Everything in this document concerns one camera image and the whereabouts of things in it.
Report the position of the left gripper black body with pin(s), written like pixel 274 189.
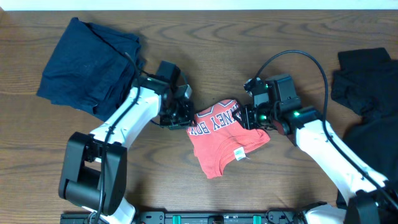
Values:
pixel 181 116

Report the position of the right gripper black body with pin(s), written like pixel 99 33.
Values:
pixel 257 116

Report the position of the orange red t-shirt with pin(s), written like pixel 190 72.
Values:
pixel 218 138

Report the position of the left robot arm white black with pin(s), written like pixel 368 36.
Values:
pixel 94 168

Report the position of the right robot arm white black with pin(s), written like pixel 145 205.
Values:
pixel 369 195

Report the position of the black clothes pile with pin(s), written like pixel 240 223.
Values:
pixel 366 83

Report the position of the folded navy blue shirt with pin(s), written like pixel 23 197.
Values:
pixel 91 69

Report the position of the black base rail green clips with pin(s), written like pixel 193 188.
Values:
pixel 272 216

